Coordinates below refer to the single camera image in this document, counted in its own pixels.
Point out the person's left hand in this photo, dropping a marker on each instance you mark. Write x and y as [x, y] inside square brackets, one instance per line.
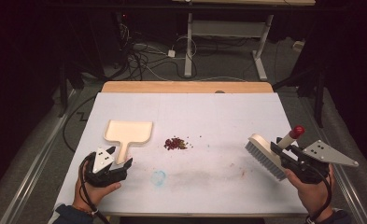
[89, 194]

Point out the white metal desk frame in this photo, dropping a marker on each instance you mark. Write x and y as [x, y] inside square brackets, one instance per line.
[189, 46]

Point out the pile of red crumbs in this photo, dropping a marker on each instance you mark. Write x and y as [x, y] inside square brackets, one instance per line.
[175, 143]

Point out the white power adapter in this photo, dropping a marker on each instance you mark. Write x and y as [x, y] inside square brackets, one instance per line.
[171, 53]

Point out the white table mat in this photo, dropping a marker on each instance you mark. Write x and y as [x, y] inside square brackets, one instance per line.
[203, 115]

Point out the white box on floor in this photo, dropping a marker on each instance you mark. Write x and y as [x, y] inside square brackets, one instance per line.
[298, 45]

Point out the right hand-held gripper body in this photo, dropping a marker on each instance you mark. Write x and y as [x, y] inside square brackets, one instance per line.
[308, 172]

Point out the cream dustpan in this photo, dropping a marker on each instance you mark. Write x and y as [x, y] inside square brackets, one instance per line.
[129, 132]

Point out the metal floor rail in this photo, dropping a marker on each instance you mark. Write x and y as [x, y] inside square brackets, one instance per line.
[347, 189]
[38, 158]

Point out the black metal stand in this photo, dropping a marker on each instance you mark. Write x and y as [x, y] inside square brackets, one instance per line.
[63, 93]
[319, 99]

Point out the person's right hand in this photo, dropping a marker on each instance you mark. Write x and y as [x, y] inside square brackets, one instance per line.
[316, 194]

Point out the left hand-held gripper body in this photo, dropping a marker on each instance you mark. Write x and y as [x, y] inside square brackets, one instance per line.
[103, 179]

